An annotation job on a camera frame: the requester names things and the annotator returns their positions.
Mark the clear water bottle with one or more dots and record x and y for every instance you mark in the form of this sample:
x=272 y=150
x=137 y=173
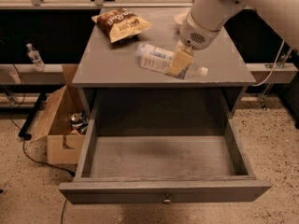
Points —
x=35 y=58

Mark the brown chip bag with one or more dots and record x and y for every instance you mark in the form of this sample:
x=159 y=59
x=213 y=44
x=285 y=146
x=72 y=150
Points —
x=121 y=23

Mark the metal cans in box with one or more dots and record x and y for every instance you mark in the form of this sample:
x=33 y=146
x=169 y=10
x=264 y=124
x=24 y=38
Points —
x=79 y=123

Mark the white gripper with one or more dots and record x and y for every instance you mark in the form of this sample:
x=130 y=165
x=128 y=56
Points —
x=193 y=35

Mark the white paper bowl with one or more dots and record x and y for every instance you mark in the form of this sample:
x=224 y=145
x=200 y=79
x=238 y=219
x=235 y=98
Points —
x=179 y=18

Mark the grey drawer cabinet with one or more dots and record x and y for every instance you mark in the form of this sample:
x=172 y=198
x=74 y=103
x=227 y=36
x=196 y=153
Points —
x=139 y=94

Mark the cardboard box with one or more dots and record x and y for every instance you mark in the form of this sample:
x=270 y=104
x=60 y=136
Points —
x=63 y=144

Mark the open grey top drawer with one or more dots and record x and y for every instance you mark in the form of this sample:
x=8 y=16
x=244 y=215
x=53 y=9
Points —
x=143 y=168

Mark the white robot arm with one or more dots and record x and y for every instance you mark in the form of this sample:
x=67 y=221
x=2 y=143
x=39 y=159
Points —
x=205 y=19

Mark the blue plastic bottle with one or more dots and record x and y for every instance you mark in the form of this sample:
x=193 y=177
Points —
x=159 y=60

